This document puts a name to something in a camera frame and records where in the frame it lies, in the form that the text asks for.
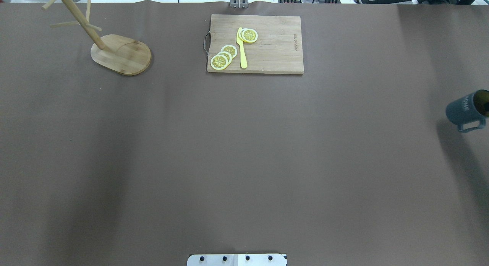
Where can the lemon slice far end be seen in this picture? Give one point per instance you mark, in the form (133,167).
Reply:
(218,62)

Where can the bamboo cutting board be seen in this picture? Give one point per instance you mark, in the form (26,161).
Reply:
(278,49)

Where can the yellow plastic knife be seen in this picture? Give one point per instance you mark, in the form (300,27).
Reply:
(243,60)

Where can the lemon slice top pair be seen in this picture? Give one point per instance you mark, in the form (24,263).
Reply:
(249,35)

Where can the blue mug yellow inside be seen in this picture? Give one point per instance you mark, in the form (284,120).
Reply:
(470,112)

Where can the lemon slice under pair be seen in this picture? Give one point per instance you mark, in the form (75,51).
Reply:
(239,35)

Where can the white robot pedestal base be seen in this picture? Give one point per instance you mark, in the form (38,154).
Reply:
(246,259)

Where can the lemon slice middle stack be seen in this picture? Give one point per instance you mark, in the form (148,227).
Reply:
(227,55)

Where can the wooden cup rack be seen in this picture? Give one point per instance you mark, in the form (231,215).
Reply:
(123,55)

